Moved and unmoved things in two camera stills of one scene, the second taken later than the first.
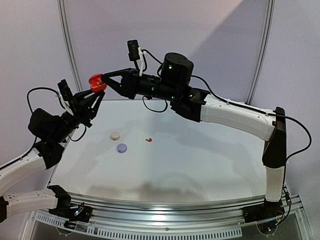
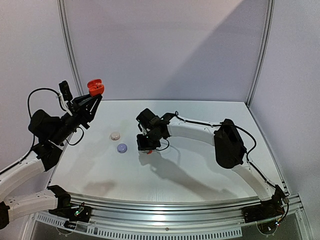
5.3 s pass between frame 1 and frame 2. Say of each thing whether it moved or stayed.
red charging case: moved
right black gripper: moved
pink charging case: stayed
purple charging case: stayed
